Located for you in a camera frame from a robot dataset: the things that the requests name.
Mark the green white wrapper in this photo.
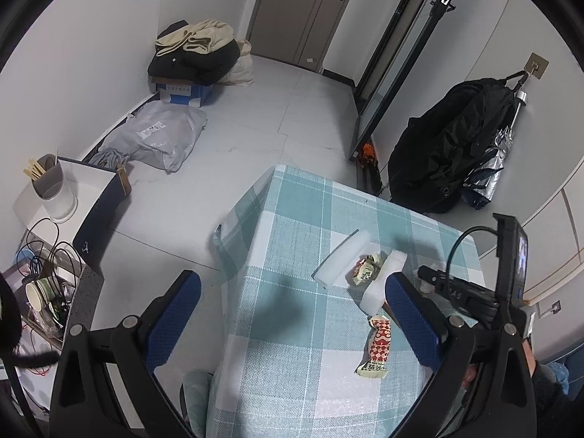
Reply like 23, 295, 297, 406
350, 253, 386, 287

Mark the grey plastic parcel bag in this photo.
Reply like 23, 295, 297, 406
87, 100, 208, 174

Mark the white plastic cup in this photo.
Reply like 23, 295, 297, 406
30, 153, 79, 224

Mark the red checked snack wrapper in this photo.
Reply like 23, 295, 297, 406
356, 315, 393, 380

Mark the silver folded umbrella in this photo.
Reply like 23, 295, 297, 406
458, 91, 530, 211

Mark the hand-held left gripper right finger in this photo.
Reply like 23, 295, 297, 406
385, 273, 539, 438

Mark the bundle of wooden chopsticks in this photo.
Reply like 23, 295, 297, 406
24, 153, 58, 182

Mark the white wardrobe with gold trim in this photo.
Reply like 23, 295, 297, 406
525, 146, 584, 315

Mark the thick white foam block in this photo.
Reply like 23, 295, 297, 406
360, 250, 408, 315

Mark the stack of paper cups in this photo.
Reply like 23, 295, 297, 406
25, 278, 54, 316

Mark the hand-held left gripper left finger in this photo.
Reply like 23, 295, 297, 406
48, 270, 202, 438

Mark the person's right forearm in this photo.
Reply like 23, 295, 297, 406
520, 338, 571, 423

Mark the beige garment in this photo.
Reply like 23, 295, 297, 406
155, 19, 235, 58

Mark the brown room door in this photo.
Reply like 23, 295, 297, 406
249, 0, 366, 74

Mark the tangle of thin cables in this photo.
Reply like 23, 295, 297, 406
16, 216, 88, 293

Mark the black backpack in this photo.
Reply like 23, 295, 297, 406
387, 77, 525, 214

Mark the long white foam strip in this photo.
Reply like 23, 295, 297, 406
311, 229, 372, 289

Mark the black framed glass door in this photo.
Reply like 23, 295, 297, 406
349, 0, 457, 165

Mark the white cloth bag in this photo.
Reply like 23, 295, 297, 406
219, 39, 254, 87

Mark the dark blue box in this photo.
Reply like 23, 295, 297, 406
13, 157, 133, 269

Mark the metal wall hook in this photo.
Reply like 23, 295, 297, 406
519, 52, 547, 81

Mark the teal checked cushion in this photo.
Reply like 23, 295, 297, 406
180, 371, 215, 438

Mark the pile of clothes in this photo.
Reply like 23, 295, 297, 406
148, 20, 241, 88

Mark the orange black tool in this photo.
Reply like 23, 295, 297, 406
360, 143, 385, 192

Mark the teal checked tablecloth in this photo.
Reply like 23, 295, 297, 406
205, 164, 484, 438

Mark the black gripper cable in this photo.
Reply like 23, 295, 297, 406
446, 225, 501, 279

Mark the blue cardboard box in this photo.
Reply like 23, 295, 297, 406
153, 77, 215, 109

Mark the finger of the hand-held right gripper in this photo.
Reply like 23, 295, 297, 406
417, 265, 498, 326

